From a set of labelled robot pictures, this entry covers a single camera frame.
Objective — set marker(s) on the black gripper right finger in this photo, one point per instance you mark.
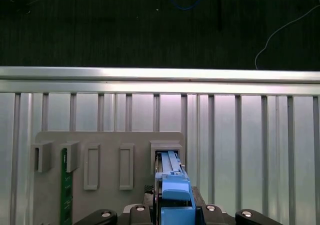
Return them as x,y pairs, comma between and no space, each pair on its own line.
212,215

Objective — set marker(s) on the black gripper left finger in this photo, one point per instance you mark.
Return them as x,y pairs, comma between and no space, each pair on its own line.
140,215

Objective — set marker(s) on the hard disk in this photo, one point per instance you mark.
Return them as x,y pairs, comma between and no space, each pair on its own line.
175,185

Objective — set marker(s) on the grey parts rack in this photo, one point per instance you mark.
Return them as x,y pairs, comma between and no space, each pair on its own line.
107,165

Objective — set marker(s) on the green RAM stick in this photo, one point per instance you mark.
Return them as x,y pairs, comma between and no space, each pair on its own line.
67,185

